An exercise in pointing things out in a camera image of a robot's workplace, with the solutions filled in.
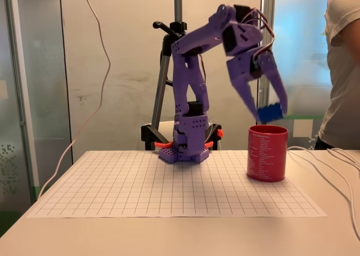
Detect blue toy brick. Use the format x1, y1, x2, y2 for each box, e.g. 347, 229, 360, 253
256, 103, 285, 123

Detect red cup with white print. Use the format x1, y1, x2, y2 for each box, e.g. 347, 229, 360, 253
246, 124, 289, 182

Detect person torso in beige shirt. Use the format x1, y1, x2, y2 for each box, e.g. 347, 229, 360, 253
314, 0, 360, 150

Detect grey and black tripod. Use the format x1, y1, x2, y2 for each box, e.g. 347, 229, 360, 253
151, 0, 201, 127

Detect white grid paper mat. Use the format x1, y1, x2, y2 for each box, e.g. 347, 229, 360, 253
26, 150, 329, 219

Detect red brown servo wire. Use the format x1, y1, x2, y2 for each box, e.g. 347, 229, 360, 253
238, 6, 276, 63

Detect black clamp with orange handle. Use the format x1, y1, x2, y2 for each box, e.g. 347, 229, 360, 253
202, 123, 226, 151
140, 123, 173, 151

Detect grey metal frame post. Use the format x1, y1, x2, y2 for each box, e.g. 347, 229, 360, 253
3, 0, 39, 189
256, 0, 277, 125

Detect white cable on table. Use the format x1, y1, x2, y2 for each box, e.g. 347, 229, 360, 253
326, 147, 360, 169
286, 145, 360, 241

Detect white hanging cable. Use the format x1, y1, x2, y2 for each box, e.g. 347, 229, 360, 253
37, 0, 111, 199

